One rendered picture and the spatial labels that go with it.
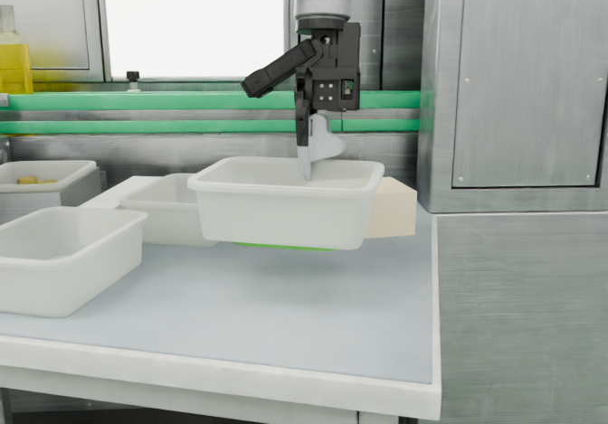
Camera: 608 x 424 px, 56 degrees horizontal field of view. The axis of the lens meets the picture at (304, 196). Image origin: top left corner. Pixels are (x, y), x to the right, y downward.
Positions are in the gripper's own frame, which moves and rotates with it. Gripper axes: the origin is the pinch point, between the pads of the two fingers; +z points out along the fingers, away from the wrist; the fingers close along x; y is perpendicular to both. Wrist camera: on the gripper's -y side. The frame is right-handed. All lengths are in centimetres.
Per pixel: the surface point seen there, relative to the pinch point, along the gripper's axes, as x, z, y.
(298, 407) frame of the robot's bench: -21.2, 23.4, 3.5
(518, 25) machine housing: 33, -25, 33
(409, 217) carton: 18.0, 8.7, 14.9
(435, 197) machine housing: 32.1, 7.0, 19.8
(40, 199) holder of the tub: 5.5, 6.5, -44.3
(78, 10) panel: 45, -31, -60
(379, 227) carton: 16.2, 10.3, 10.0
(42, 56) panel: 44, -20, -69
